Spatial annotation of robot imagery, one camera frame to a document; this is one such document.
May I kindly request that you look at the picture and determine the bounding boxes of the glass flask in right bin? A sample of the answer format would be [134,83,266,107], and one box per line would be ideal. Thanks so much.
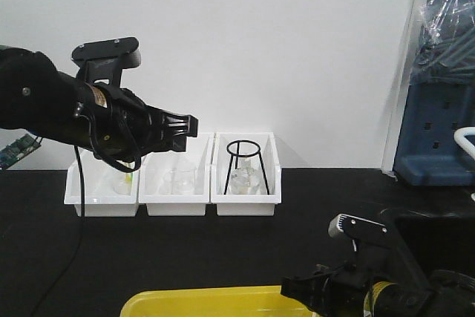
[229,158,262,195]

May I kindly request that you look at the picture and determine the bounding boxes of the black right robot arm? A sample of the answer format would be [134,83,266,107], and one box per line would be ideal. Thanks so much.
[281,265,474,316]

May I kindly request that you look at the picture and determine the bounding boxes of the glass beakers in middle bin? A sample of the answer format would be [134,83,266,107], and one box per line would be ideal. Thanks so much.
[159,159,197,195]

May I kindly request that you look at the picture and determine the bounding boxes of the green circuit board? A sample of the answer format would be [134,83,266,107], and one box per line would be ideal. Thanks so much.
[1,134,42,171]

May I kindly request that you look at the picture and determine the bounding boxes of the black cable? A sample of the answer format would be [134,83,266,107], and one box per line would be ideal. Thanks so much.
[22,116,142,317]

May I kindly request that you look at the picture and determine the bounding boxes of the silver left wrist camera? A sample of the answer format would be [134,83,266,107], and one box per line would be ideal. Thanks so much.
[71,37,141,88]

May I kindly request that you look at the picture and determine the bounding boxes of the yellow plastic tray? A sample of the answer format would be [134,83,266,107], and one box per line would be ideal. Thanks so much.
[120,285,317,316]

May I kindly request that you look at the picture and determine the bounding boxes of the black wire tripod stand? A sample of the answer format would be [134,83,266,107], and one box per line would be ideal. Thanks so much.
[223,139,270,195]

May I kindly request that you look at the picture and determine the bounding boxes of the white storage bin middle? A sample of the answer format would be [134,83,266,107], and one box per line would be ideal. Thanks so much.
[139,133,214,217]

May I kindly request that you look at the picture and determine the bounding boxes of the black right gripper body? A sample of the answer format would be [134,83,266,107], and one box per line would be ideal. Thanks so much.
[311,264,375,316]

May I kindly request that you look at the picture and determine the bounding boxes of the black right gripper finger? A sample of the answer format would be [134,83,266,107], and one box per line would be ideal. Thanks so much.
[281,276,319,308]

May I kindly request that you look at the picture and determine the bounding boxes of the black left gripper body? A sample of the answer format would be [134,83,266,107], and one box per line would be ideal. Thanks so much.
[76,85,167,163]

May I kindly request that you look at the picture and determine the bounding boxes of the white storage bin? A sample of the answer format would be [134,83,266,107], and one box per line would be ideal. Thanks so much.
[64,151,140,217]
[210,132,281,216]
[139,133,214,217]

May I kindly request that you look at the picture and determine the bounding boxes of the white storage bin left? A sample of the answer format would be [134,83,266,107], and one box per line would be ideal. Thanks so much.
[64,151,140,217]

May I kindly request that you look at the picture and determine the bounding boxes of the white storage bin right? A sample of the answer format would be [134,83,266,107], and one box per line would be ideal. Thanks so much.
[210,132,281,216]

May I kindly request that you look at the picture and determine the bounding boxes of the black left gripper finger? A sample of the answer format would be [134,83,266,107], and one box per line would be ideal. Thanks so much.
[154,135,187,152]
[148,106,198,137]

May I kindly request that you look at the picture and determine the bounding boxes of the clear plastic wrap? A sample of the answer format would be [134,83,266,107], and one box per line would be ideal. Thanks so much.
[411,0,474,84]

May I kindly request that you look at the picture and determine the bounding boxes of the yellow green stirring sticks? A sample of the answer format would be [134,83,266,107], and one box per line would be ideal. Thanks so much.
[123,163,133,185]

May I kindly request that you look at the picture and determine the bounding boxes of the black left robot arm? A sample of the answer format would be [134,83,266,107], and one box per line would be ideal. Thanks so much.
[1,46,198,171]

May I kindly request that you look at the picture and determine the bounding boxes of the glass beaker in left bin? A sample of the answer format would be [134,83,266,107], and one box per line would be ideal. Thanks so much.
[111,170,133,195]

